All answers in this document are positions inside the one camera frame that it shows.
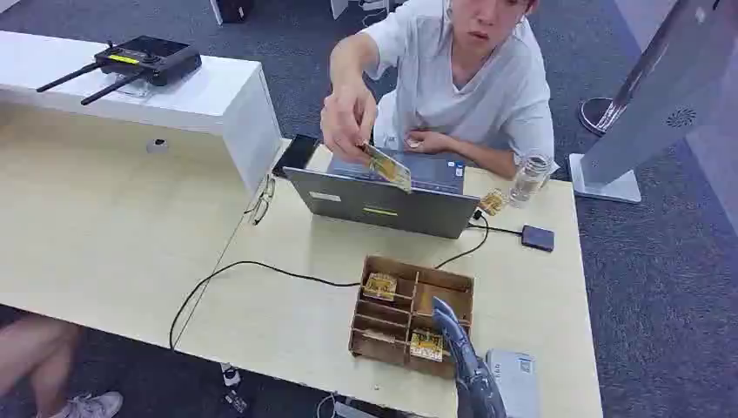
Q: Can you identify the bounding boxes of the person's left hand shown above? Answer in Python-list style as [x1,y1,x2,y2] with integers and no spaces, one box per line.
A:
[403,129,457,156]

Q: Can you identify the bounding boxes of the person's right hand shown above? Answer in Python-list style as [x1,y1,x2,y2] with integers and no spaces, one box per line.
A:
[320,86,379,165]

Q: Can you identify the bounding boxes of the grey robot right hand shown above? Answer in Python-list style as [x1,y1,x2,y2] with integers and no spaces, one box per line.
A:
[431,297,508,418]

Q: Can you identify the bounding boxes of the yellow printed card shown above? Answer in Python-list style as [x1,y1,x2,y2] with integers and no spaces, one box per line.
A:
[361,273,399,302]
[409,329,445,363]
[359,142,414,194]

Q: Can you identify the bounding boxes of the white box with code label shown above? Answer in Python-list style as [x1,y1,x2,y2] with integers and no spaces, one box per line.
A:
[486,348,543,418]

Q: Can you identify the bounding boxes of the black smartphone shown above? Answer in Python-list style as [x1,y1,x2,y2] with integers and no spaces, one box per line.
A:
[272,134,320,179]

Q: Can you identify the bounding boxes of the person in pale shirt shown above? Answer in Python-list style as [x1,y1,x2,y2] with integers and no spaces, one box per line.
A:
[319,0,558,180]

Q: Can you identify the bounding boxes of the grey laptop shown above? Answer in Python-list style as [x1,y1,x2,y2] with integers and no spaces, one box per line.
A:
[283,148,481,240]

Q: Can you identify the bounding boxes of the stack of yellow cards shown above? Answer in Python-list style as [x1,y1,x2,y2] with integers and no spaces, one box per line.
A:
[480,189,507,217]

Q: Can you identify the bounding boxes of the wooden compartment box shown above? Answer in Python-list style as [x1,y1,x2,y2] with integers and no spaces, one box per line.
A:
[348,255,475,381]

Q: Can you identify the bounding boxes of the clear glass jar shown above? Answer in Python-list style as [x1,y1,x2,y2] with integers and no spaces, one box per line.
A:
[507,152,553,209]

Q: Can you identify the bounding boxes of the white power strip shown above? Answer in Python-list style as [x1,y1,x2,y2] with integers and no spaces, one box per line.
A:
[331,0,393,23]

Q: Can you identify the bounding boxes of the thin-framed eyeglasses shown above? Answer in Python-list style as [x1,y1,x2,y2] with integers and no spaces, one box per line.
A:
[244,174,277,226]

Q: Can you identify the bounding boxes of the dark external drive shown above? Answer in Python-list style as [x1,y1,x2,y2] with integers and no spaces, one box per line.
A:
[520,225,556,253]

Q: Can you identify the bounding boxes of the white desk shelf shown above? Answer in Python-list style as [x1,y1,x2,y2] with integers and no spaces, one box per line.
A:
[0,30,284,194]

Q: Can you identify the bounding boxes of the black controller with antennas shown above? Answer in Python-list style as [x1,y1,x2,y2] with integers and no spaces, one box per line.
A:
[36,35,203,107]

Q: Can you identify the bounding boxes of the silver kiosk stand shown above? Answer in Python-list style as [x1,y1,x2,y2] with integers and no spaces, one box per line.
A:
[567,0,738,204]

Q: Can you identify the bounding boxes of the white sneaker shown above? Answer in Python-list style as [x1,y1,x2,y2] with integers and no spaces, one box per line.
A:
[49,392,124,418]

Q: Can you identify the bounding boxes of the person's bare leg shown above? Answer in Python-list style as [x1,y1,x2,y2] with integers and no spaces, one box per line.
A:
[0,313,82,418]

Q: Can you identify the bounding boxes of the short black drive cable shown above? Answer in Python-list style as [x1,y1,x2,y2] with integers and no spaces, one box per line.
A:
[467,221,524,237]

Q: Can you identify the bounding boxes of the long black power cable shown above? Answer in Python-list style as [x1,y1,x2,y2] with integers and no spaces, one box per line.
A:
[168,210,490,352]

